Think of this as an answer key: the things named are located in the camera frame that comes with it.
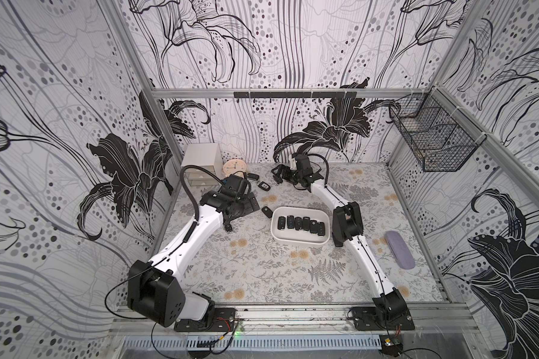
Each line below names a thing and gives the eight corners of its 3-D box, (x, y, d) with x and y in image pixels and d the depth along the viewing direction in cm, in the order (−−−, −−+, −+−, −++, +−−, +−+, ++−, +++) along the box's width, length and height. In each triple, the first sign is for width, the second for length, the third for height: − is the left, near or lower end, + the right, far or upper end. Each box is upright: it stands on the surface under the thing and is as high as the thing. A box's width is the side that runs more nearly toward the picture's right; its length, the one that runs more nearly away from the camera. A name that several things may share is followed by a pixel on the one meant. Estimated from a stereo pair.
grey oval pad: (402, 271, 85) (406, 268, 82) (382, 234, 95) (385, 231, 92) (414, 268, 85) (418, 265, 83) (393, 232, 95) (396, 229, 93)
